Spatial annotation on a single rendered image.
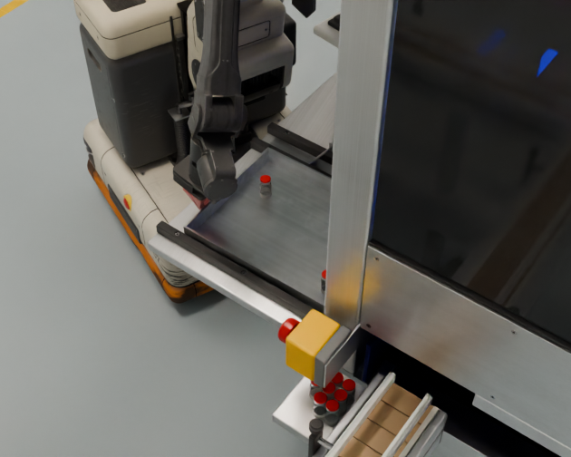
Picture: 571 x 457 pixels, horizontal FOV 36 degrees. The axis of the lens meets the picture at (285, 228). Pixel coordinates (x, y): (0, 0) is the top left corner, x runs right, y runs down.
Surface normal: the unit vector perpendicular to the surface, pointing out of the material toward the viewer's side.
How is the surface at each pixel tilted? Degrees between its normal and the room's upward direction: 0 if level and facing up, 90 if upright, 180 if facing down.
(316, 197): 0
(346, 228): 90
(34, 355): 0
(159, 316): 0
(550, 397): 90
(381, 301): 90
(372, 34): 90
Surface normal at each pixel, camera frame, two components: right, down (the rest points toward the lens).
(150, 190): 0.00, -0.67
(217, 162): 0.32, -0.54
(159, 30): 0.51, 0.64
